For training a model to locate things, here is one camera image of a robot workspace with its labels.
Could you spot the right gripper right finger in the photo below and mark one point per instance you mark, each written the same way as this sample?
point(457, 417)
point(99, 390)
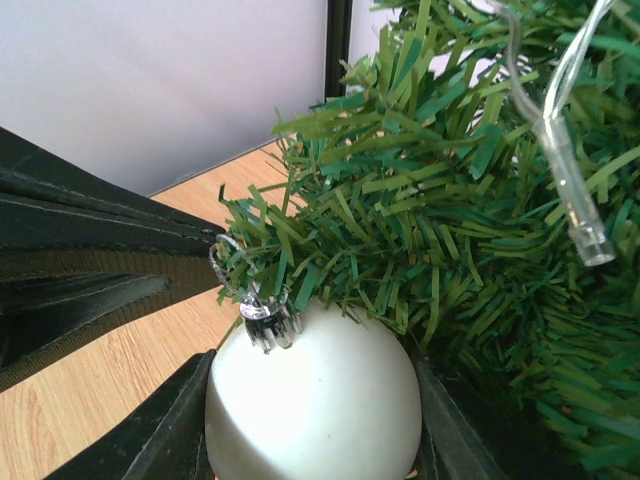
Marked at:
point(450, 448)

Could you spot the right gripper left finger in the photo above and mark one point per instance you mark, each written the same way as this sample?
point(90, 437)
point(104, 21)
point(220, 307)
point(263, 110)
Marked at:
point(163, 438)

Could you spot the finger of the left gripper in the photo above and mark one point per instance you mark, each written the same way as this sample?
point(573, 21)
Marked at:
point(55, 302)
point(63, 205)

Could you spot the white ball ornament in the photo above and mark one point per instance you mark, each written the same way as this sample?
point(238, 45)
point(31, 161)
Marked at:
point(321, 393)

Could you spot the clear string lights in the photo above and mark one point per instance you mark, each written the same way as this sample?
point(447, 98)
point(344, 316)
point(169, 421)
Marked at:
point(585, 226)

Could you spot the small green christmas tree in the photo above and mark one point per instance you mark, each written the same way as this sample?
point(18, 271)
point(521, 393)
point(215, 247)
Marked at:
point(424, 197)

